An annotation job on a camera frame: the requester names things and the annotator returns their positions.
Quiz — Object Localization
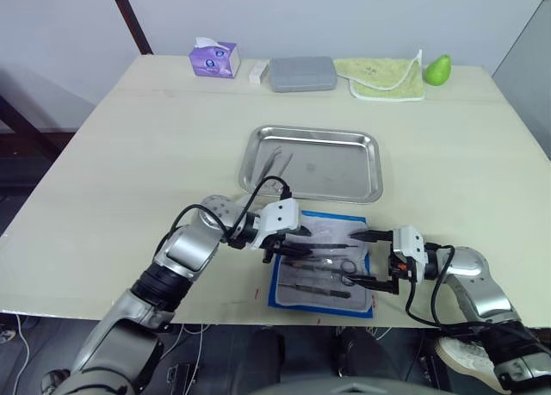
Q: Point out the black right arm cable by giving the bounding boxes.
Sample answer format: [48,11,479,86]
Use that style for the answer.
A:
[406,242,535,340]

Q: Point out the green towel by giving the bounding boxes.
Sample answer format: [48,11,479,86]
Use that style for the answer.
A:
[333,48,427,102]

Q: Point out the black-handled surgical instrument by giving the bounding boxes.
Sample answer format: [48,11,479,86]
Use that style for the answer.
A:
[281,281,353,299]

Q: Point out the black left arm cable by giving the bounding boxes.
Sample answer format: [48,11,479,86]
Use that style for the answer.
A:
[165,176,294,246]

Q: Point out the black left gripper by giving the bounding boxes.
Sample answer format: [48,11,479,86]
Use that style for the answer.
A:
[262,224,315,265]

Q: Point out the blue surgical instrument pack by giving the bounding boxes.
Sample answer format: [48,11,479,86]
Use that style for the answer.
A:
[267,209,376,322]

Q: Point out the small white box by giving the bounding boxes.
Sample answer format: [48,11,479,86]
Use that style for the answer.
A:
[248,59,270,86]

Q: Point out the green pear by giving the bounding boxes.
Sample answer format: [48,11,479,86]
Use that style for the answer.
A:
[425,54,453,87]

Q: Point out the white floor cable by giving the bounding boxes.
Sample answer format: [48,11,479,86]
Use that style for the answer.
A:
[0,312,32,386]

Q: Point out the brown wooden pole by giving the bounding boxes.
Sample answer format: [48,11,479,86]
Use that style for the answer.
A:
[105,0,155,57]

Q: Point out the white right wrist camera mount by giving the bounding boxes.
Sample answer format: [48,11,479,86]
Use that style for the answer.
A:
[393,225,430,283]

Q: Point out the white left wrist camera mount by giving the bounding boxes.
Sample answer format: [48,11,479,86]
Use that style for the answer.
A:
[252,198,303,250]

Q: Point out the black-handled scalpel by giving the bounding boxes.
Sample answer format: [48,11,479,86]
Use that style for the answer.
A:
[284,240,361,250]

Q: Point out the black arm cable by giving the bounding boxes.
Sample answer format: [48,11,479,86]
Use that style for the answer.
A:
[165,176,294,246]
[406,242,535,340]

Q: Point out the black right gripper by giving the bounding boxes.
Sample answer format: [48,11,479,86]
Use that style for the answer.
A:
[349,228,419,295]

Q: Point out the grey partition panel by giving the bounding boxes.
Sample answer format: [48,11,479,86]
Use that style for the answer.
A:
[490,0,551,160]

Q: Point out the thin red-tinted instrument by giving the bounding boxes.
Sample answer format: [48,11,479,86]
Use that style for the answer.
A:
[282,260,342,270]

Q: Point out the purple tissue box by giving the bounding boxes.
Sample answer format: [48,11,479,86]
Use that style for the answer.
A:
[188,36,243,78]

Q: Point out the stainless steel tray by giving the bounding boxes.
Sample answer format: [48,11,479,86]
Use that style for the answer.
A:
[238,125,384,205]

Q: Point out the small metal scissors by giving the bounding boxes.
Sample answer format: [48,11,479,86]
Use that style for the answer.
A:
[330,259,358,288]

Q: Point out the dark rounded shape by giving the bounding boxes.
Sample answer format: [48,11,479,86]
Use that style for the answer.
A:
[333,325,391,381]

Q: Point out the grey plastic case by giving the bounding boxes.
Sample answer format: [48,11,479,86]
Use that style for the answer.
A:
[268,56,337,94]

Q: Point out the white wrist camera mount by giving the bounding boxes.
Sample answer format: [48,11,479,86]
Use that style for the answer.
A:
[393,225,430,283]
[252,198,303,250]

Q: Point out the white sneaker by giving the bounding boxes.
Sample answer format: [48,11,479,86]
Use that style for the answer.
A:
[433,335,514,395]

